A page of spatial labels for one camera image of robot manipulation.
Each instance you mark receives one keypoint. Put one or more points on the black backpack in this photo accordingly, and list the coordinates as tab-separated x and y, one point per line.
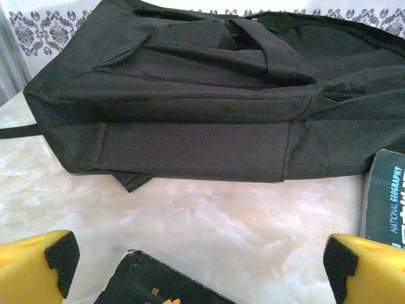
202	95

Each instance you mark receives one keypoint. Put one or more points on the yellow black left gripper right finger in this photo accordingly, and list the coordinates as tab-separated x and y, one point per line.
376	275

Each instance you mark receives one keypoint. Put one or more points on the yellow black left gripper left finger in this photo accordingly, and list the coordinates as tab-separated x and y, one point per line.
28	269

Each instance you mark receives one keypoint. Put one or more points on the black book with orange title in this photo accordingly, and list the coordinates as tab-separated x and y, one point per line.
142	285

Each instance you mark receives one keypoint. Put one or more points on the National Geography book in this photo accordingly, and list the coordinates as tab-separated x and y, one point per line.
386	196

